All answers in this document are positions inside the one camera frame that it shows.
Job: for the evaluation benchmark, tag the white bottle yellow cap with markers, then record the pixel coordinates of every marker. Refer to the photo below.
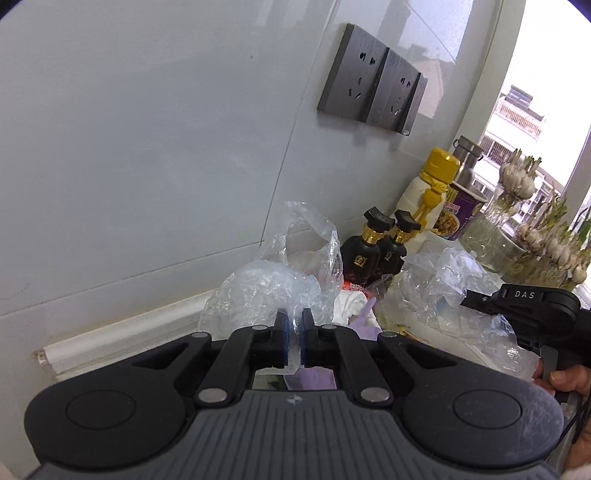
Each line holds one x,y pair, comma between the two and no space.
426,195

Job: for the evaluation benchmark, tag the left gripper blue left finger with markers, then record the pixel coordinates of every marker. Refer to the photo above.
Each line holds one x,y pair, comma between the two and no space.
237,359

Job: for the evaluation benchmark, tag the black sauce bottle gold neck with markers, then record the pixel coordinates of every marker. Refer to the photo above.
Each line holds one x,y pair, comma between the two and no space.
361,253

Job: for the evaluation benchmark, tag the person's right hand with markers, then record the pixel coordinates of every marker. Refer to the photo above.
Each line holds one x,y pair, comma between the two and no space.
576,378

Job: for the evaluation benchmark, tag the glass jar sprouting garlic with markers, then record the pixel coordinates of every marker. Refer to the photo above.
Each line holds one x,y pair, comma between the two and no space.
515,186

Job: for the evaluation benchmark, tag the steel thermos bottle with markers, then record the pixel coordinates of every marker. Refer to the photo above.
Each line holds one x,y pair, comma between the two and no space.
468,153

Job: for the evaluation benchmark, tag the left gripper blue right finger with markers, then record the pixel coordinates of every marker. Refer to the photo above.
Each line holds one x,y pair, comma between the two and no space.
341,350

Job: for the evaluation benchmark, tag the clear plastic bag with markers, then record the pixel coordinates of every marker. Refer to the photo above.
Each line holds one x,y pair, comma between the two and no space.
424,302
280,279

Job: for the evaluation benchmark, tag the dark grey wall socket panel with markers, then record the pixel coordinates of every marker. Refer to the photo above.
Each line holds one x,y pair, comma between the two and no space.
372,84

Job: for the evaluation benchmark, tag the glass bowl sprouting garlic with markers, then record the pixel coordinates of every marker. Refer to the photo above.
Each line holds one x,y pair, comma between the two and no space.
556,253

